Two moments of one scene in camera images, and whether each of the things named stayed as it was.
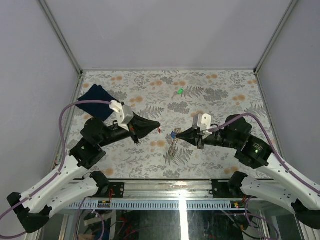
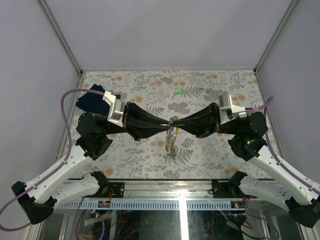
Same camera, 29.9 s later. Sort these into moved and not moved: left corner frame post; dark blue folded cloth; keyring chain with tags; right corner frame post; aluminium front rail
Moved: keyring chain with tags
Not moved: left corner frame post; right corner frame post; aluminium front rail; dark blue folded cloth
